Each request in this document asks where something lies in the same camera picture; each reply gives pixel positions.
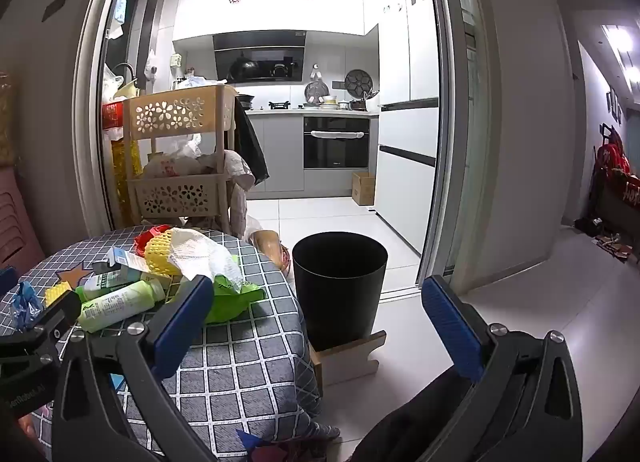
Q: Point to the black wok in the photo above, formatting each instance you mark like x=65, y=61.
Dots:
x=245, y=101

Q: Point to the beige cloth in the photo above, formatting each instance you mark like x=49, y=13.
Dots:
x=237, y=172

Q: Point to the small cardboard box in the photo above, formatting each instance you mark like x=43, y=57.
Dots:
x=363, y=189

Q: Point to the green plastic bottle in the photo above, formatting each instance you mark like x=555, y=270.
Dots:
x=115, y=308

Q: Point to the brown bread bag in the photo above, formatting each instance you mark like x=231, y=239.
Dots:
x=267, y=244

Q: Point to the white wall cabinets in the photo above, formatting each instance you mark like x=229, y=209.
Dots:
x=270, y=9

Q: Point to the yellow foam fruit net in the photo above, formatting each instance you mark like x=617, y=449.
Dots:
x=160, y=254

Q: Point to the white plastic bag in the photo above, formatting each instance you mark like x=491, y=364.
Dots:
x=170, y=162

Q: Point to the round perforated pan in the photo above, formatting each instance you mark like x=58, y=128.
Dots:
x=358, y=81

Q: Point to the white and green bottle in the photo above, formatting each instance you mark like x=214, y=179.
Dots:
x=100, y=284

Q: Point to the white paper towel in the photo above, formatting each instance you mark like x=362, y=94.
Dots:
x=200, y=252

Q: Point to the blue plastic wrapper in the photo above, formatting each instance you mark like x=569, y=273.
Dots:
x=25, y=303

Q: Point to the wooden bin stand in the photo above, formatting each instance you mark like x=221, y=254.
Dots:
x=350, y=362

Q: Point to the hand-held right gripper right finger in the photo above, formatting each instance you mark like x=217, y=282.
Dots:
x=450, y=327

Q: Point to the green scouring pad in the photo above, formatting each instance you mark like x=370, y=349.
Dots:
x=235, y=302

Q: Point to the red plastic bag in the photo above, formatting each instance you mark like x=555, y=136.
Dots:
x=145, y=241

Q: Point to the black hanging bag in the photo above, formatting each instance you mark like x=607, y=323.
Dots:
x=250, y=152

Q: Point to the yellow sponge piece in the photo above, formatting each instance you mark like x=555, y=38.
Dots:
x=56, y=293

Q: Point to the pink plastic stool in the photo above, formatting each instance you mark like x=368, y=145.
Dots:
x=20, y=222

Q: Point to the red hanging bags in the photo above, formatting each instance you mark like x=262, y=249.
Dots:
x=620, y=177

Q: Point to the beige plastic storage rack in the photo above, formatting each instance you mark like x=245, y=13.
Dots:
x=175, y=112

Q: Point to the gold tinsel strip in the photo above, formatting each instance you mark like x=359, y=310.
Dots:
x=120, y=182

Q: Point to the black trash bin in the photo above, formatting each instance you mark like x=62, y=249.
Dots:
x=340, y=292

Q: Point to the grey checked tablecloth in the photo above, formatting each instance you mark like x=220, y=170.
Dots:
x=240, y=367

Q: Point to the white refrigerator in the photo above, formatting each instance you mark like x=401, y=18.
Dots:
x=405, y=182

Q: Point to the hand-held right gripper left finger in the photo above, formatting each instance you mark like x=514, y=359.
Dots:
x=182, y=327

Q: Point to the black built-in oven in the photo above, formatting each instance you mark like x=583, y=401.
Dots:
x=335, y=152

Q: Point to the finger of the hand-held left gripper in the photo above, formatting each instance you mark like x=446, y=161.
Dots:
x=55, y=319

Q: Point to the white and blue carton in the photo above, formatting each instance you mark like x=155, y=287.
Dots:
x=125, y=259

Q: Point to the black range hood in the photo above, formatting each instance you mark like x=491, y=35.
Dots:
x=260, y=62

